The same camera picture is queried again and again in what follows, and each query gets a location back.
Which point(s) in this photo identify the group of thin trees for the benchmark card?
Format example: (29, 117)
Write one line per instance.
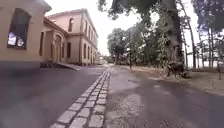
(206, 30)

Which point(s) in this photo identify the ramp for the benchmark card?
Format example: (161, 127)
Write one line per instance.
(68, 65)

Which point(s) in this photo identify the cobblestone strip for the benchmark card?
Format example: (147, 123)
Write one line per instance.
(88, 103)

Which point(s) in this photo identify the yellow two-storey building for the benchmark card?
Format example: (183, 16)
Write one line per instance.
(75, 40)

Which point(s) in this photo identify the thin pole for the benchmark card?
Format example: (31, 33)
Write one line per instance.
(130, 56)

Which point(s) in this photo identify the short post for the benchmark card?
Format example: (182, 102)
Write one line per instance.
(219, 70)

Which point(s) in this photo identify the grey asphalt path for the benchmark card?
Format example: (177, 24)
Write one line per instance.
(150, 103)

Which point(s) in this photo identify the dark asphalt road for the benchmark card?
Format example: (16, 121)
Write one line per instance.
(40, 93)

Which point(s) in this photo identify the distant trees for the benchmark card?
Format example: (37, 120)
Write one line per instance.
(116, 43)

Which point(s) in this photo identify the thick ivy-covered tree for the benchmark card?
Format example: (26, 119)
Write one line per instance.
(171, 33)

